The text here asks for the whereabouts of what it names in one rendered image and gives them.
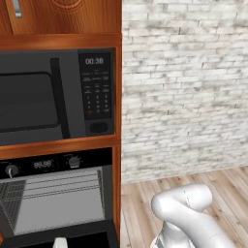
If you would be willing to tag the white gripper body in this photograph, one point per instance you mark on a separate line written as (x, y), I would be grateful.
(59, 243)

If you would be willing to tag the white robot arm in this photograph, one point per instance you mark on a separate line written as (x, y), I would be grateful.
(184, 210)

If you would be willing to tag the black oven door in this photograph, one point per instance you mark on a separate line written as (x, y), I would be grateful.
(80, 234)

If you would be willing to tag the black built-in oven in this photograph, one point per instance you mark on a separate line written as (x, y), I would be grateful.
(108, 193)

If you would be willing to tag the silver oven knob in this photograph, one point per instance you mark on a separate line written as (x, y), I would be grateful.
(12, 170)
(74, 162)

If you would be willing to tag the black microwave oven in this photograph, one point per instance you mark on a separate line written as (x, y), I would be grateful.
(97, 122)

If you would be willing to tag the tall wooden cabinet housing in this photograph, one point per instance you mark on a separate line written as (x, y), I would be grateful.
(117, 161)

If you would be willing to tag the black microwave door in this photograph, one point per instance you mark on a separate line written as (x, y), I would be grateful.
(25, 97)

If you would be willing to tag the wooden cupboard door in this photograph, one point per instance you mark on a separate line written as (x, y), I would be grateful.
(80, 19)

